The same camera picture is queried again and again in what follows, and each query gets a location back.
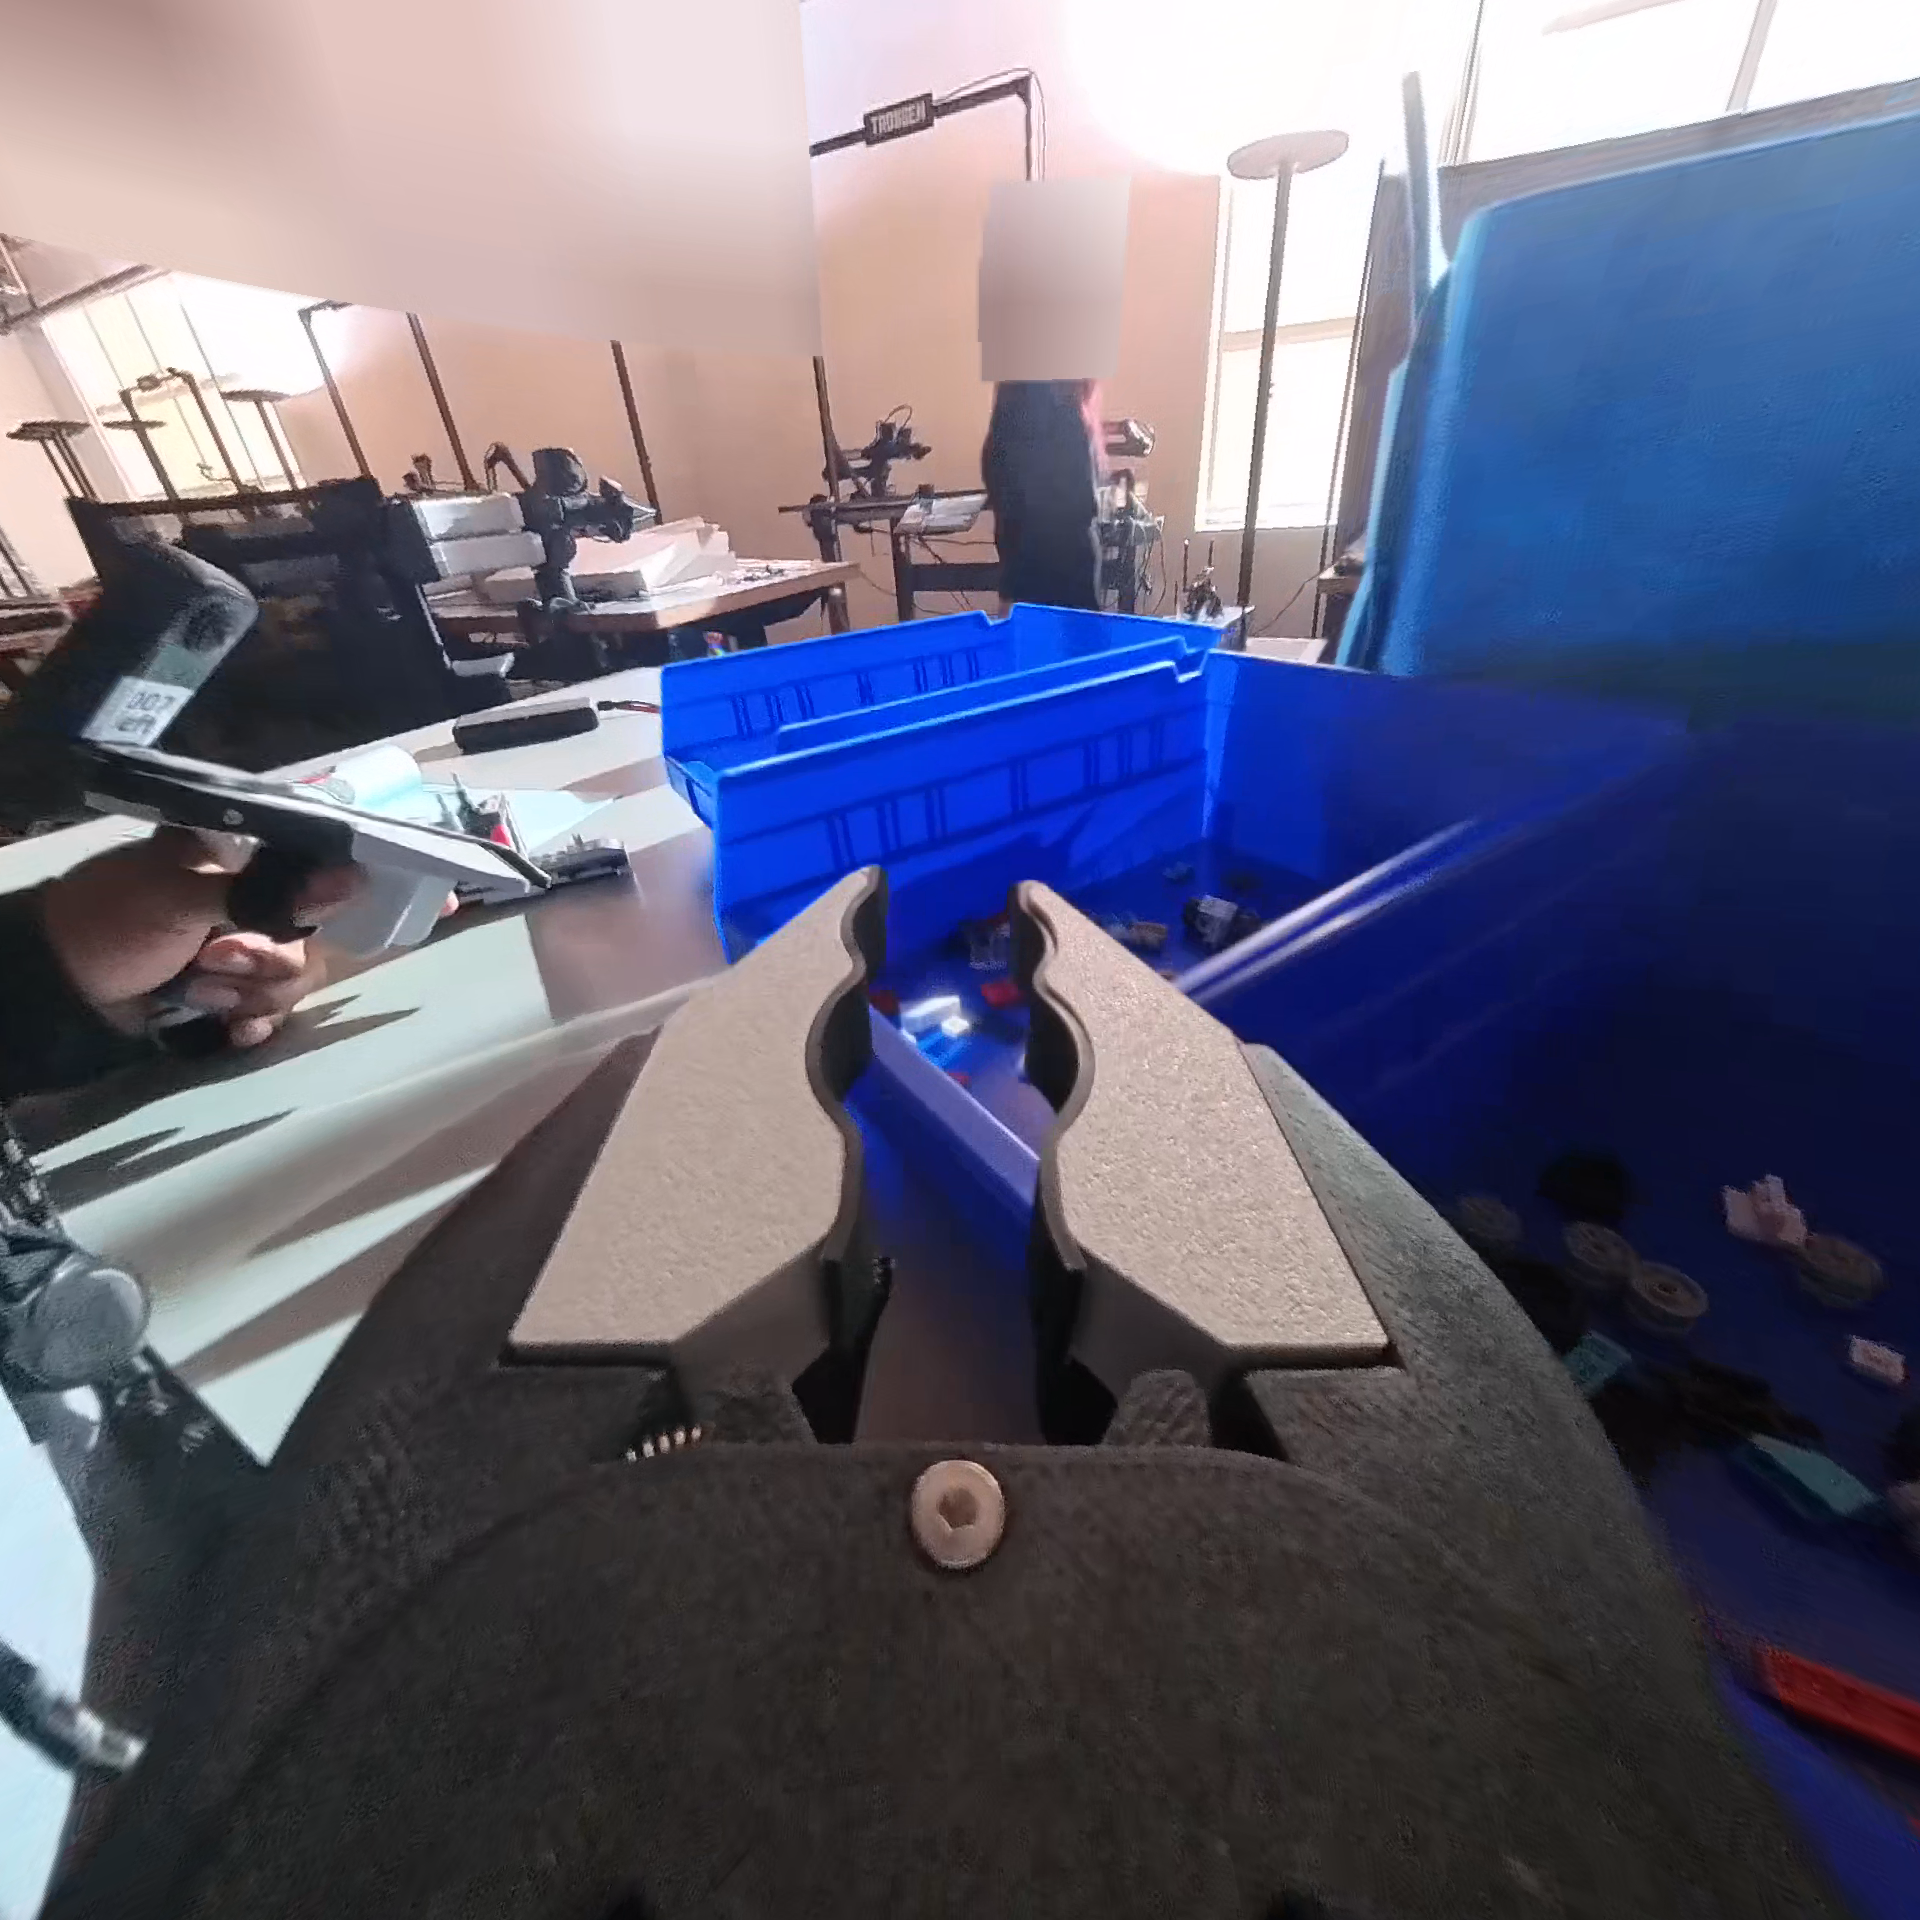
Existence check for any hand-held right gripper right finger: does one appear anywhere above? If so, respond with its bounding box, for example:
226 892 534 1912
1009 876 1395 1444

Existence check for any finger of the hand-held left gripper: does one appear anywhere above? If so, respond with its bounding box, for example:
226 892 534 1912
315 814 553 957

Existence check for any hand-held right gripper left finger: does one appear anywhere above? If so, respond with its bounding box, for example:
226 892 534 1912
506 864 897 1444

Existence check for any light blue instruction booklet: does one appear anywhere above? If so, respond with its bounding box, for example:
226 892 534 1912
292 745 620 889

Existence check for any black red toy brick truck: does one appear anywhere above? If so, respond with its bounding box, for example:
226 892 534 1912
449 786 632 898

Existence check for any pile of toy bricks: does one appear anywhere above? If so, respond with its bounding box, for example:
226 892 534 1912
1441 1145 1920 1755
897 866 1292 1089

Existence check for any blue plastic parts bin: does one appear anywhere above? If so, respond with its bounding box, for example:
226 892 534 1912
655 604 1228 796
1035 645 1920 1920
703 647 1502 1246

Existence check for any person's left forearm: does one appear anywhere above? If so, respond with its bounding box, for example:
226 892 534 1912
0 885 166 1104

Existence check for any grey desk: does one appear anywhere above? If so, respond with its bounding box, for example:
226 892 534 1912
0 667 753 1464

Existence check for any person's left hand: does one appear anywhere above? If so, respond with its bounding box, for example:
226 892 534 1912
44 828 334 1051

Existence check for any black flat power bank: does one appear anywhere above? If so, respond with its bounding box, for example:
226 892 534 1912
449 695 605 755

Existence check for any wooden work table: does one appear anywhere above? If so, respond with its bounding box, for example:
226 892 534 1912
427 555 864 647

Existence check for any black robot workstation stand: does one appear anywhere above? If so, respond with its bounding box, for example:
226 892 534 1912
781 402 998 610

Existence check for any round badge reel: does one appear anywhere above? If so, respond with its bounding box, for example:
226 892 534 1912
0 1244 151 1396

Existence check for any metal cord end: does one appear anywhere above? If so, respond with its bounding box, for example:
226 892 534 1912
0 1643 146 1774

